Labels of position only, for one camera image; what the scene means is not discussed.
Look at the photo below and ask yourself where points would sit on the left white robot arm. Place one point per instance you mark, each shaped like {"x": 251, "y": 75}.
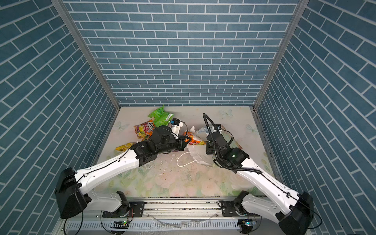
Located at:
{"x": 74, "y": 188}

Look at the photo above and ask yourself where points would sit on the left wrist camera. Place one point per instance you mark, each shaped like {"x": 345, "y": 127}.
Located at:
{"x": 165, "y": 134}

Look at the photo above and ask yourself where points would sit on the corner metal post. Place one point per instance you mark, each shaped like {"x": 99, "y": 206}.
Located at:
{"x": 71, "y": 26}
{"x": 301, "y": 6}

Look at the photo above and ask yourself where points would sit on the left corner metal post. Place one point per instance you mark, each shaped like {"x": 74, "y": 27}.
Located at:
{"x": 71, "y": 26}

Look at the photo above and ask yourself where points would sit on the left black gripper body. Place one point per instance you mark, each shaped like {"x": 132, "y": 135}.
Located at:
{"x": 176, "y": 144}

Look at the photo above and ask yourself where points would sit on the right corner metal post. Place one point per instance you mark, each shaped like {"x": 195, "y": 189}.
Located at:
{"x": 301, "y": 6}

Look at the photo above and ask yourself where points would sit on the green Lay's chips bag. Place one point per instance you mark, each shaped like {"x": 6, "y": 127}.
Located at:
{"x": 161, "y": 117}

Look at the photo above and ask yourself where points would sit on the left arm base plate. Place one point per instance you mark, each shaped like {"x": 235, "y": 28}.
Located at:
{"x": 134, "y": 209}

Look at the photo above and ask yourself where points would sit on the aluminium front rail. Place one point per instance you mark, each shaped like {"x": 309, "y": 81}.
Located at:
{"x": 173, "y": 215}

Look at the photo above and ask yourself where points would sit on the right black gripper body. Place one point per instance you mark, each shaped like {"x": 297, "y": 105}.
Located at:
{"x": 208, "y": 149}

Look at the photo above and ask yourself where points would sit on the yellow snack packet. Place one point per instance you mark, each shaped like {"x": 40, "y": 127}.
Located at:
{"x": 124, "y": 147}

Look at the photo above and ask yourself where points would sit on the colourful paper gift bag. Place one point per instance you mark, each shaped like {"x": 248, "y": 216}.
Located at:
{"x": 196, "y": 154}

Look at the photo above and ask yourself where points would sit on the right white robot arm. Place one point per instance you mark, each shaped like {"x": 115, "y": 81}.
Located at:
{"x": 292, "y": 211}

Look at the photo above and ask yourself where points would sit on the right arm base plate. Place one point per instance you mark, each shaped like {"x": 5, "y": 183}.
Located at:
{"x": 232, "y": 209}

